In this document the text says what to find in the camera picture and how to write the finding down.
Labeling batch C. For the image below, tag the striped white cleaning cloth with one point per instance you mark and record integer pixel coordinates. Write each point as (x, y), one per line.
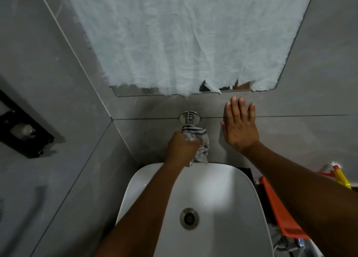
(202, 143)

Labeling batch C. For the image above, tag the wall mirror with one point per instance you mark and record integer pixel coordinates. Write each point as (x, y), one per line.
(125, 91)

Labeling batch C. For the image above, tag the chrome metal fixture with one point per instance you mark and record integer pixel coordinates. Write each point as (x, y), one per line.
(288, 245)

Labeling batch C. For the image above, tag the black wall holder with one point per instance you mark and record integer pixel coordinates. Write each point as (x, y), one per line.
(19, 131)

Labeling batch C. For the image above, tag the chrome wall faucet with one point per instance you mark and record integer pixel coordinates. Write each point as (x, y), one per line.
(189, 116)

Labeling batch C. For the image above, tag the chrome sink drain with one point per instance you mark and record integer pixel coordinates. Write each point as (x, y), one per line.
(189, 218)

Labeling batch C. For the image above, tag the person's right hand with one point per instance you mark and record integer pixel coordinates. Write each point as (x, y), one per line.
(240, 132)

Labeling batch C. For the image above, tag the orange plastic tray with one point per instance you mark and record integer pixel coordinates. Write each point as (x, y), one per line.
(279, 209)

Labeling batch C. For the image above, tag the person's right little finger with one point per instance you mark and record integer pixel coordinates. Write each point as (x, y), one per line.
(251, 113)

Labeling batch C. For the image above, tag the person's right middle finger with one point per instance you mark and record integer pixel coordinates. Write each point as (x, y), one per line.
(235, 108)

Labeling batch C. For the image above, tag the person's left hand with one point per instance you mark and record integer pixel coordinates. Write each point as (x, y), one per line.
(179, 149)

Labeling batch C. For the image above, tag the person's right forearm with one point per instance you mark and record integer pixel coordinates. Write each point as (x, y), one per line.
(302, 192)

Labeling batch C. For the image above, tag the person's left fingers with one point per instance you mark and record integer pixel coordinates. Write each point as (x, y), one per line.
(193, 145)

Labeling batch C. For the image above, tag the yellow and red spray bottle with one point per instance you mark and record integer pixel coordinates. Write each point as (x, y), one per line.
(339, 175)

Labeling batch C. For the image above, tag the person's left forearm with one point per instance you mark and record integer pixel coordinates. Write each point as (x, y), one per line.
(145, 212)

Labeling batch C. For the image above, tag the white ceramic sink basin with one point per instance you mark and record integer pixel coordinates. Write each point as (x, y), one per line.
(223, 198)

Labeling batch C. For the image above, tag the person's right thumb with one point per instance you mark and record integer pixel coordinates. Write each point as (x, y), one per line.
(223, 127)

